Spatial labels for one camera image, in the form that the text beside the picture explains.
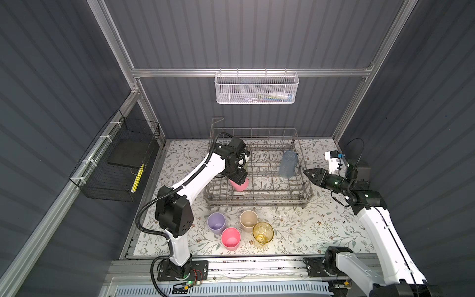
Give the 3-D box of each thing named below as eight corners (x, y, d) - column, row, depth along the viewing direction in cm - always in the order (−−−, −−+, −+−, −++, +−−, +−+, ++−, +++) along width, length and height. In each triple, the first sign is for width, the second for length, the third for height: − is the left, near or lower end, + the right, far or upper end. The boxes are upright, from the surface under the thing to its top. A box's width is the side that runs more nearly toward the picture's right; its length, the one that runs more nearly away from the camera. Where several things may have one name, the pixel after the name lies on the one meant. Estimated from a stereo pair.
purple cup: (208, 237, 83) (205, 231, 76) (210, 219, 88) (207, 211, 81) (225, 237, 83) (223, 230, 76) (226, 219, 88) (224, 211, 81)
